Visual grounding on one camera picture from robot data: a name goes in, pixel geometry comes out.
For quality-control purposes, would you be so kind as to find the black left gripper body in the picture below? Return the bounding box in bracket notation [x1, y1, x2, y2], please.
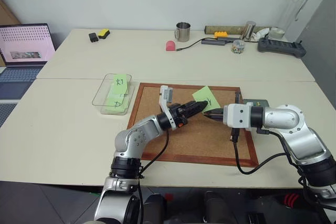
[169, 103, 189, 131]

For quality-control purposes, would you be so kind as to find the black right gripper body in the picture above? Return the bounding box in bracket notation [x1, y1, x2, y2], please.
[230, 91, 243, 141]

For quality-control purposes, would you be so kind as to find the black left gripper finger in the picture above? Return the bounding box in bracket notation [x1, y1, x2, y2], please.
[183, 100, 208, 112]
[184, 108, 205, 119]

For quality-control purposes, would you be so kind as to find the green sticky note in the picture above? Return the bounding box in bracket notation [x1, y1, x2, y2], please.
[192, 86, 222, 114]

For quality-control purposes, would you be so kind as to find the dark green tray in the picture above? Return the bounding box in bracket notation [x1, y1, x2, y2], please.
[242, 99, 270, 109]

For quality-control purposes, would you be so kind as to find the green note with handwriting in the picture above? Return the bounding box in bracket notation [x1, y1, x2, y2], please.
[113, 73, 129, 95]
[104, 93, 131, 114]

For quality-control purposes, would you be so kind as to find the clear jar of coloured pushpins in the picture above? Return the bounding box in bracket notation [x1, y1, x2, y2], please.
[230, 39, 246, 55]

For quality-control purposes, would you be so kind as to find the clear plastic box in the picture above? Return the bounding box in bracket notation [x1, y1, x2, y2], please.
[91, 73, 136, 115]

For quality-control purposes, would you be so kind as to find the black flat hub with yellow block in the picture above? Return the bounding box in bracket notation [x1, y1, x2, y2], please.
[201, 38, 227, 47]

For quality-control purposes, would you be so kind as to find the stainless steel mug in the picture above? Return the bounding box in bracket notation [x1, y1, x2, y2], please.
[173, 22, 192, 42]

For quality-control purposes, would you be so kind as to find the olive rolled mat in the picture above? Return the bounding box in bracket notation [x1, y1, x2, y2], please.
[204, 25, 271, 36]

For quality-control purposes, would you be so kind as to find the silver metal cylinder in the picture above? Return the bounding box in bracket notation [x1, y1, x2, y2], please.
[239, 20, 257, 42]

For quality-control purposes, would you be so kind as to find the white crumpled cloth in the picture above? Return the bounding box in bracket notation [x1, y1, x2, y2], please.
[251, 27, 271, 41]

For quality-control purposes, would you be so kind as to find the black handheld controller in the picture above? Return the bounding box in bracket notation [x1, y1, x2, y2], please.
[257, 37, 308, 59]

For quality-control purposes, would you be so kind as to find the yellow and black eraser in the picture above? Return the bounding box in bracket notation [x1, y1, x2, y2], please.
[97, 28, 111, 39]

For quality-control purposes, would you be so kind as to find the clear bottle with green lid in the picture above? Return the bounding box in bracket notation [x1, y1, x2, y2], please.
[276, 0, 314, 42]

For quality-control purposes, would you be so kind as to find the open laptop with pink screen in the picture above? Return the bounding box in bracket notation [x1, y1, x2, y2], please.
[0, 23, 56, 102]

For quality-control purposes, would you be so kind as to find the dark perforated panel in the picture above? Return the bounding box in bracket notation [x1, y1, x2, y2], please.
[0, 101, 18, 128]

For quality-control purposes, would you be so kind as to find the brown cardboard board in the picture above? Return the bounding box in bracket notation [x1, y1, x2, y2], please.
[0, 0, 22, 26]

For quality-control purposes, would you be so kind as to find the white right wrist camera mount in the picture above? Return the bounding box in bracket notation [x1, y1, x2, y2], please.
[223, 103, 253, 130]

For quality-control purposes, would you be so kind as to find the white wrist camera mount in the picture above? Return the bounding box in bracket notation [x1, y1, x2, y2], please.
[159, 85, 176, 131]
[223, 103, 253, 130]

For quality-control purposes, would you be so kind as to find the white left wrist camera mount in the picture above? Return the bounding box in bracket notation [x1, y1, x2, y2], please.
[159, 85, 176, 131]

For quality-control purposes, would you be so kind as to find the cork board with wooden frame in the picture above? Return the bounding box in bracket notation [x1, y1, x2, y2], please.
[127, 82, 259, 168]

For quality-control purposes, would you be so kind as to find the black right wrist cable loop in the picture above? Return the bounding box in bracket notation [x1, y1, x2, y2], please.
[230, 140, 289, 176]

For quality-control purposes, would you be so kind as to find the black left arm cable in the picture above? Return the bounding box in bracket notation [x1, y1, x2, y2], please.
[138, 129, 170, 224]

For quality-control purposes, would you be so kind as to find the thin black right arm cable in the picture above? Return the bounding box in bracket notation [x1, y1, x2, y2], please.
[256, 126, 310, 196]

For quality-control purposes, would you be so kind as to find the black usb hub cable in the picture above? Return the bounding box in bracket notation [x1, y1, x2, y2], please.
[176, 39, 203, 52]

